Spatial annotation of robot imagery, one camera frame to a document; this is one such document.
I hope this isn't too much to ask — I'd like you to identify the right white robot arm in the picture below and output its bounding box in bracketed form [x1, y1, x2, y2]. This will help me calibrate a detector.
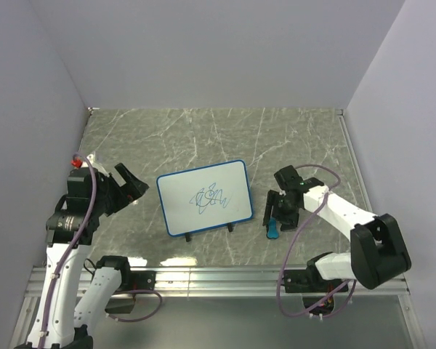
[262, 177, 411, 291]

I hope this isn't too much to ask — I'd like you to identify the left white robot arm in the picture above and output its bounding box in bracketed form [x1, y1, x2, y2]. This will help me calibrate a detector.
[20, 159, 156, 348]

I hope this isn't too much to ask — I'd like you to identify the right aluminium side rail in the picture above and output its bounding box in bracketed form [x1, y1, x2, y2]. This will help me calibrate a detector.
[336, 109, 373, 212]

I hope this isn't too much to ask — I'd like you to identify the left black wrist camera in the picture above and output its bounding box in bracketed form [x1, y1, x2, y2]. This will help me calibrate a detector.
[67, 167, 92, 206]

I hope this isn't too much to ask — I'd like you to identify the blue framed small whiteboard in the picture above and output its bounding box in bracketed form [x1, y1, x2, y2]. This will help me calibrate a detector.
[156, 159, 254, 237]

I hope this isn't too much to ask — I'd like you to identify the blue whiteboard eraser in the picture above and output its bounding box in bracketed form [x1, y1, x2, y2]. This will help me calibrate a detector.
[265, 217, 279, 240]

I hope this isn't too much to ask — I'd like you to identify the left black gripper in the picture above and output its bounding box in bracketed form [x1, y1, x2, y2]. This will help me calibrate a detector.
[91, 162, 148, 216]

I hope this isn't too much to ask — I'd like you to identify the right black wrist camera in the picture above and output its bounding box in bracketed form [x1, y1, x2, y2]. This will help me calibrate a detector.
[274, 165, 325, 193]

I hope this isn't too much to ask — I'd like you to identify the aluminium front rail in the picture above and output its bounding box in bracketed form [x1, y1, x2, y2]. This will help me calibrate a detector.
[9, 265, 427, 348]

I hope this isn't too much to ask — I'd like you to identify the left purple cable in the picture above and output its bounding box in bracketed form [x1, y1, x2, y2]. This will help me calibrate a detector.
[36, 152, 164, 349]

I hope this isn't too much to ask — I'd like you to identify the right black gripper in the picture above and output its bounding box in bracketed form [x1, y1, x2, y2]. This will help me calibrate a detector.
[262, 189, 299, 231]

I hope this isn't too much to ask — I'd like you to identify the right whiteboard black foot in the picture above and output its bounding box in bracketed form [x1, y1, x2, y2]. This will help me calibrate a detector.
[227, 222, 236, 233]

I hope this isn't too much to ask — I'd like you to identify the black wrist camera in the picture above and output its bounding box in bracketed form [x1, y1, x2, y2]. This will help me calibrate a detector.
[67, 167, 92, 206]
[274, 165, 325, 193]

